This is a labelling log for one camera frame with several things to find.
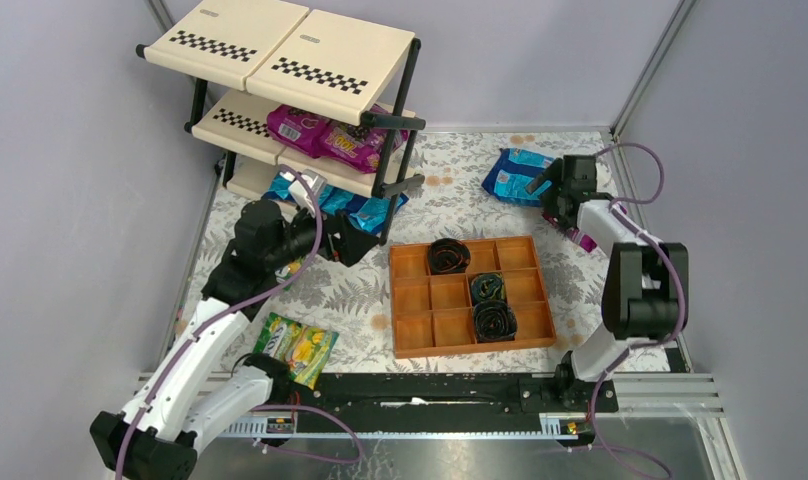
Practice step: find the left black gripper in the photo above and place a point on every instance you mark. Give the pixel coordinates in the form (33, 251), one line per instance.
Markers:
(337, 237)

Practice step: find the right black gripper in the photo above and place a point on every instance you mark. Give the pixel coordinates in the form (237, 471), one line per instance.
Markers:
(557, 186)

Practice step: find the blue candy bag corner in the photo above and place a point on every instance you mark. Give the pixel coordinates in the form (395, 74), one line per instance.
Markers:
(514, 169)

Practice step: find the purple candy bag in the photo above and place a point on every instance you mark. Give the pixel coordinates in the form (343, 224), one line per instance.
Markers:
(579, 235)
(359, 147)

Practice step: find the blue candy bag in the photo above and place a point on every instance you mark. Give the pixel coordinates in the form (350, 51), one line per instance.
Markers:
(366, 214)
(279, 190)

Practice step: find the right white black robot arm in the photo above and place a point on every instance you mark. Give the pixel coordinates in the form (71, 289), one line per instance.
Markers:
(644, 297)

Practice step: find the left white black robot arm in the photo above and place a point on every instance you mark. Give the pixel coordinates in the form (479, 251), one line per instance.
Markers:
(162, 430)

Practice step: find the blue candy bag on shelf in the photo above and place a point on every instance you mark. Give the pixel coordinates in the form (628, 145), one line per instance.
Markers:
(366, 214)

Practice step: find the green fox's candy bag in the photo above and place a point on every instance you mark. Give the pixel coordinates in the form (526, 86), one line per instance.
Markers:
(285, 273)
(298, 344)

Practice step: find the purple candy bag on shelf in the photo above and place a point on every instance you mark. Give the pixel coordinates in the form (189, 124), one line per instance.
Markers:
(359, 147)

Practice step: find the cream three-tier shelf rack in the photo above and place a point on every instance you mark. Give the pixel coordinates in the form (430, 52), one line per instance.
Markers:
(250, 57)

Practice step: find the black orange rolled sock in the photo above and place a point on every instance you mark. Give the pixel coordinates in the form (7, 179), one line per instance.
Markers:
(448, 256)

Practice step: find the orange wooden divider tray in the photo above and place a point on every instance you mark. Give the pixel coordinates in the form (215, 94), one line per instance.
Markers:
(432, 315)

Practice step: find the dark green rolled sock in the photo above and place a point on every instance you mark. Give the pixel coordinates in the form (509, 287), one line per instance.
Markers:
(487, 287)

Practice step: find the large black rolled sock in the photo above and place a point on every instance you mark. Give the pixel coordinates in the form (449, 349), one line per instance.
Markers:
(494, 321)

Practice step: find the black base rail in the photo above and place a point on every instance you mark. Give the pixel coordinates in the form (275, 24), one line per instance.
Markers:
(420, 406)

